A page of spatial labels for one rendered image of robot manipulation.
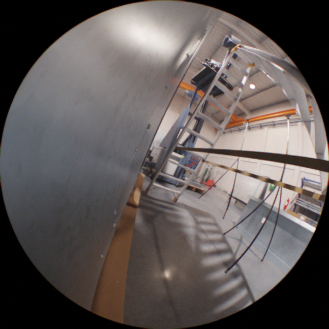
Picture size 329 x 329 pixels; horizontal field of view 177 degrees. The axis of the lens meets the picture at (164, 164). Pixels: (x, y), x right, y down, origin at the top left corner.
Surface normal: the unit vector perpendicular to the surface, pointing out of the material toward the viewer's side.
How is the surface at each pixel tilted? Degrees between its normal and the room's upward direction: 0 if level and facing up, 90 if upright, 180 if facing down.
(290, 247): 90
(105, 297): 0
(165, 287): 0
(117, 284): 0
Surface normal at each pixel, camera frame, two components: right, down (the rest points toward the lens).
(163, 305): 0.39, -0.92
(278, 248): -0.90, -0.36
